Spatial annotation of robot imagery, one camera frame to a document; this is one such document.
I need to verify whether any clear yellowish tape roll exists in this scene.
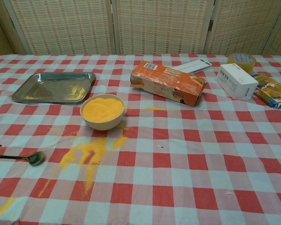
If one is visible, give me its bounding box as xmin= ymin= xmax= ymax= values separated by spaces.
xmin=227 ymin=53 xmax=257 ymax=74

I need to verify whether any rectangular steel tray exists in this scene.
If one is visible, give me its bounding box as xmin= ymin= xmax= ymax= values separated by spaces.
xmin=11 ymin=72 xmax=96 ymax=105

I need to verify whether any long flat white box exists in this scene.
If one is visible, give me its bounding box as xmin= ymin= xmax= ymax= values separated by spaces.
xmin=179 ymin=61 xmax=213 ymax=75
xmin=172 ymin=58 xmax=208 ymax=71

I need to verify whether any red white checked tablecloth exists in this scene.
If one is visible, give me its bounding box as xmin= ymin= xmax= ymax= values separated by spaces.
xmin=0 ymin=53 xmax=281 ymax=225

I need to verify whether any yellow bowl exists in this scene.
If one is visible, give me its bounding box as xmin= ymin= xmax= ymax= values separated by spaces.
xmin=80 ymin=94 xmax=126 ymax=131

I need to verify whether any small white cardboard box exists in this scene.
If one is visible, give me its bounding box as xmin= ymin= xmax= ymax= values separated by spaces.
xmin=216 ymin=63 xmax=259 ymax=101

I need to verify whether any orange cardboard carton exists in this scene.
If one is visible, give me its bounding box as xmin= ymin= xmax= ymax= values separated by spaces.
xmin=130 ymin=60 xmax=207 ymax=107

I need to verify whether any yellow powder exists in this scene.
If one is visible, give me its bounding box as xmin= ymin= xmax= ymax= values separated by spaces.
xmin=37 ymin=135 xmax=129 ymax=197

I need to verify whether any colourful crayon box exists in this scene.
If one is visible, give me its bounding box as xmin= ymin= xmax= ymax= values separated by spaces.
xmin=251 ymin=72 xmax=281 ymax=109

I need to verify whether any dark metal spoon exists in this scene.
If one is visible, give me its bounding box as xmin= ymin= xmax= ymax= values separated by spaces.
xmin=0 ymin=151 xmax=46 ymax=166

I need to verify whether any woven folding screen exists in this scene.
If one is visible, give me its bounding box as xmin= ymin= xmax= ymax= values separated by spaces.
xmin=0 ymin=0 xmax=281 ymax=58

